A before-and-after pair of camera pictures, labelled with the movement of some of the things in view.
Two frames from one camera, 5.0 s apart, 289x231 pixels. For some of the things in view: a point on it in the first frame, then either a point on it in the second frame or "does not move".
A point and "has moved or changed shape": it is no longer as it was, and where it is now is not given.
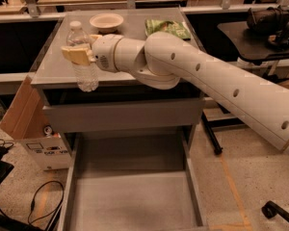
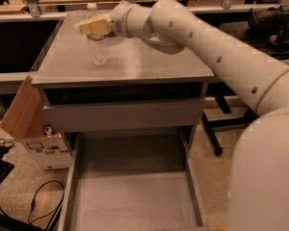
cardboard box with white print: x=23 y=120 does not move
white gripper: x=103 y=52 to x=119 y=19
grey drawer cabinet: x=119 y=106 does not move
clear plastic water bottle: x=86 y=76 has moved or changed shape
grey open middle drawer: x=133 y=182 does not move
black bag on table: x=274 y=25 does not move
